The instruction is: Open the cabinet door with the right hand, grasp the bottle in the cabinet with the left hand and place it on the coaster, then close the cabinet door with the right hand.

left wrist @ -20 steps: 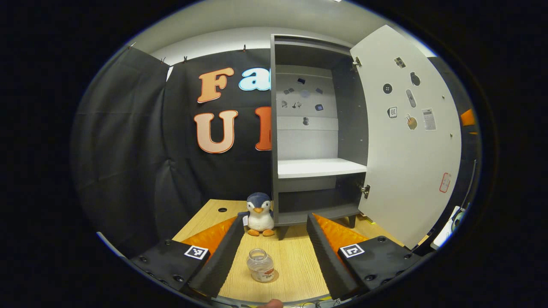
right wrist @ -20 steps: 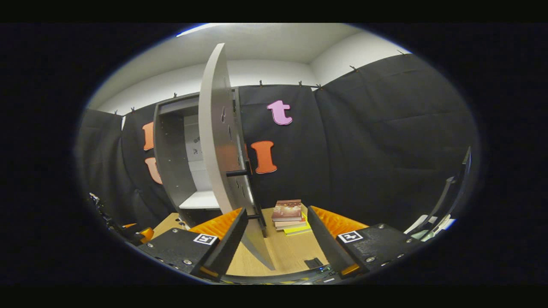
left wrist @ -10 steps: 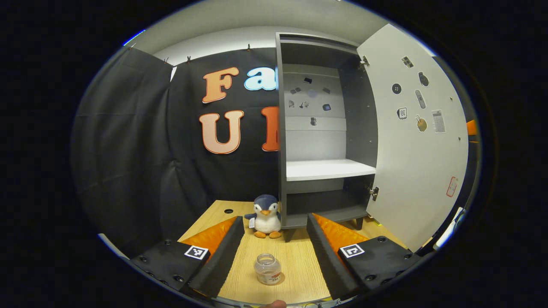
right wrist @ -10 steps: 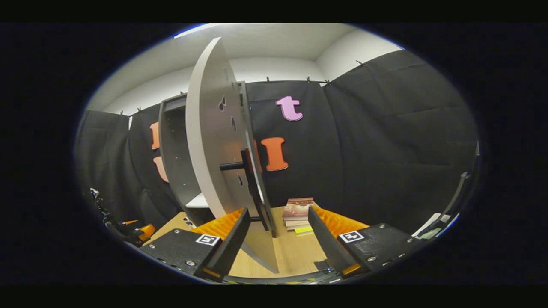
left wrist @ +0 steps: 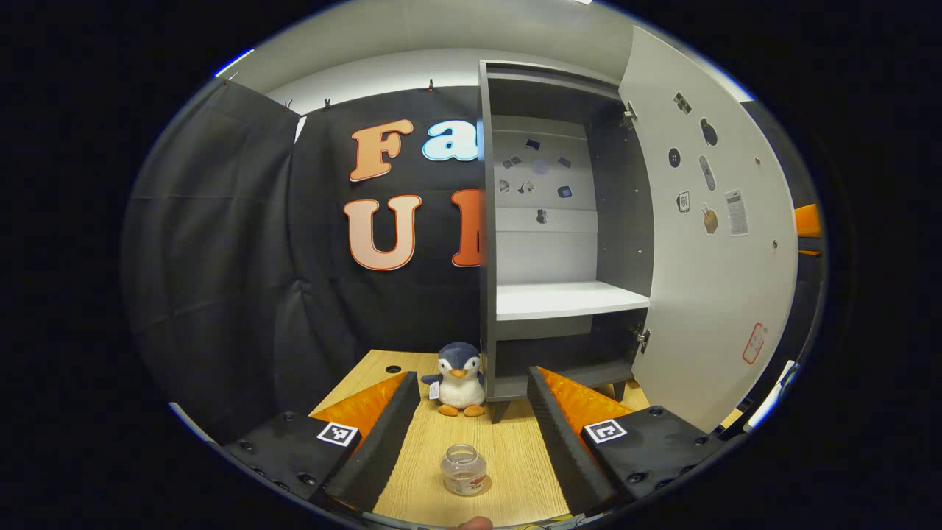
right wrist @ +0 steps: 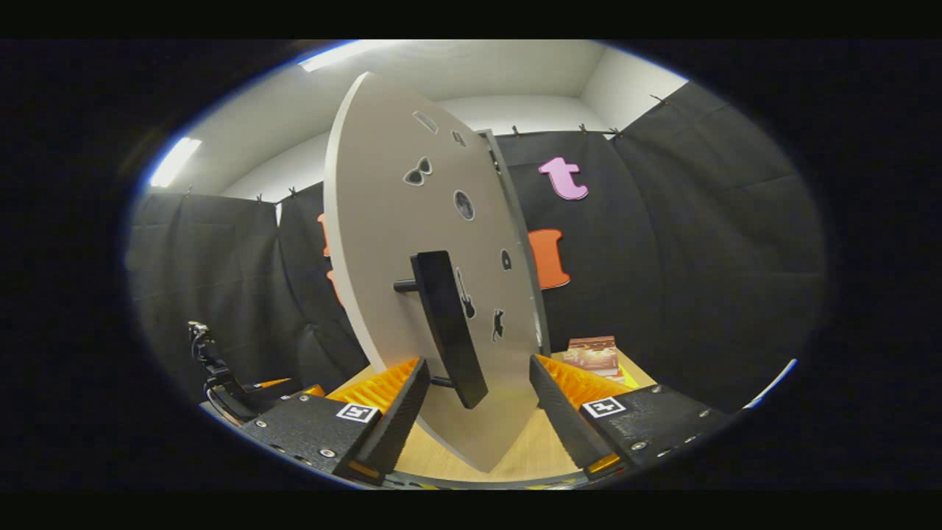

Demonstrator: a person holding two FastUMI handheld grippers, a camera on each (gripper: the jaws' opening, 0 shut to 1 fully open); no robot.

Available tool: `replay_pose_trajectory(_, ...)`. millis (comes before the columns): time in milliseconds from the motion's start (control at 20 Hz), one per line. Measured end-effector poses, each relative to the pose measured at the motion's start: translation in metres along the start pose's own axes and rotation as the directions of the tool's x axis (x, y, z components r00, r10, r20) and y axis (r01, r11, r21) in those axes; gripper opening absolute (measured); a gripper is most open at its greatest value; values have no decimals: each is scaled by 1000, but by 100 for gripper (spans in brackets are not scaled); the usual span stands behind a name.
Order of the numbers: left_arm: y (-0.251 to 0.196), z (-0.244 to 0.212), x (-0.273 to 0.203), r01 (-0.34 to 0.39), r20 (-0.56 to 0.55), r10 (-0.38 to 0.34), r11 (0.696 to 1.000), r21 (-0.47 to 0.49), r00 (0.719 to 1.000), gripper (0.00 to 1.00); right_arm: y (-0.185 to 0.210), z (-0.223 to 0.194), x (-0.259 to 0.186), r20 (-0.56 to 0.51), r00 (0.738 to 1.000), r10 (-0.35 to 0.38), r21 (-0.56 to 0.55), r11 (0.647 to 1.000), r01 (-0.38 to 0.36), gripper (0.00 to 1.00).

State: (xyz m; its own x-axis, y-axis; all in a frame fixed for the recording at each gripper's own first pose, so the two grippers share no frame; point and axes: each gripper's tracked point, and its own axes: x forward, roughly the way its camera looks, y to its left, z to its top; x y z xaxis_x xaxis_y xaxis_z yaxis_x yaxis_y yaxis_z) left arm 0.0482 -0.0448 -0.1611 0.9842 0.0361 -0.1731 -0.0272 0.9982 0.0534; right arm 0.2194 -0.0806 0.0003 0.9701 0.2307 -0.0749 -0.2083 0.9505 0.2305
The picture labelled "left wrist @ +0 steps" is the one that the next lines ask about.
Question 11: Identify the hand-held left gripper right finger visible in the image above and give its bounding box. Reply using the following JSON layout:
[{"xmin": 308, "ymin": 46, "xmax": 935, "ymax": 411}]
[{"xmin": 526, "ymin": 366, "xmax": 726, "ymax": 516}]

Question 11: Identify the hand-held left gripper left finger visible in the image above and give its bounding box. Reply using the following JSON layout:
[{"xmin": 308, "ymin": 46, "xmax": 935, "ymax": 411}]
[{"xmin": 221, "ymin": 372, "xmax": 422, "ymax": 516}]

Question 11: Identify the clear glass bottle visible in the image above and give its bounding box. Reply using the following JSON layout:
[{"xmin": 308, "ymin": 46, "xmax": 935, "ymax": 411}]
[{"xmin": 440, "ymin": 444, "xmax": 489, "ymax": 498}]

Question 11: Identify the beige cabinet door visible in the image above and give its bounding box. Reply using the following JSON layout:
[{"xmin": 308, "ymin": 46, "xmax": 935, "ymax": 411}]
[{"xmin": 618, "ymin": 26, "xmax": 799, "ymax": 434}]

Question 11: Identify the white cabinet shelf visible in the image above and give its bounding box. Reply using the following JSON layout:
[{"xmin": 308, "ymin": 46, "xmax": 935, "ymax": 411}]
[{"xmin": 495, "ymin": 281, "xmax": 651, "ymax": 322}]

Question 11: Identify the penguin plush toy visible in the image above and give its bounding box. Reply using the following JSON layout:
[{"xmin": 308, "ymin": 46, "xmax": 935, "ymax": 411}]
[{"xmin": 421, "ymin": 342, "xmax": 488, "ymax": 418}]

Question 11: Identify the black backdrop cloth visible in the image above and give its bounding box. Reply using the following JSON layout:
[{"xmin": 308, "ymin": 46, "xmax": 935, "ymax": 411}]
[{"xmin": 121, "ymin": 77, "xmax": 825, "ymax": 442}]

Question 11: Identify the row of black cloth clips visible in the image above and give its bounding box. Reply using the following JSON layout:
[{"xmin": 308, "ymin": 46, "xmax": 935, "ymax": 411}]
[{"xmin": 228, "ymin": 72, "xmax": 439, "ymax": 111}]

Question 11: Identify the long ceiling light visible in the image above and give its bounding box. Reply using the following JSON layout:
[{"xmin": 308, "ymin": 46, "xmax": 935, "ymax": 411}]
[{"xmin": 213, "ymin": 49, "xmax": 255, "ymax": 78}]

